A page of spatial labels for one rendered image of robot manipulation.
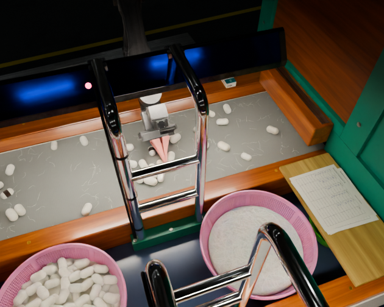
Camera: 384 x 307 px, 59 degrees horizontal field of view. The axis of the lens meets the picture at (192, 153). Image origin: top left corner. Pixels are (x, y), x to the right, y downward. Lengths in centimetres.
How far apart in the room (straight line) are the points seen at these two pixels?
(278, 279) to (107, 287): 38
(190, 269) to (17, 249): 40
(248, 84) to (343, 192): 48
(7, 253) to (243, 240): 54
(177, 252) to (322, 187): 40
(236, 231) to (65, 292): 40
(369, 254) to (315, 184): 20
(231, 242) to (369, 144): 40
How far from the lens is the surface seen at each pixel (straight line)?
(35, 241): 88
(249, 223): 88
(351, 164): 96
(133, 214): 75
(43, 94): 68
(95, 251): 82
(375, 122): 86
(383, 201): 92
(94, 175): 96
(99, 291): 81
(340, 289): 82
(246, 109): 112
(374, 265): 86
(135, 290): 87
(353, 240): 87
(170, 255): 89
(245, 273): 56
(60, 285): 86
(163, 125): 84
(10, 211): 95
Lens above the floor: 149
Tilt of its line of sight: 50 degrees down
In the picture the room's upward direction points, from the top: straight up
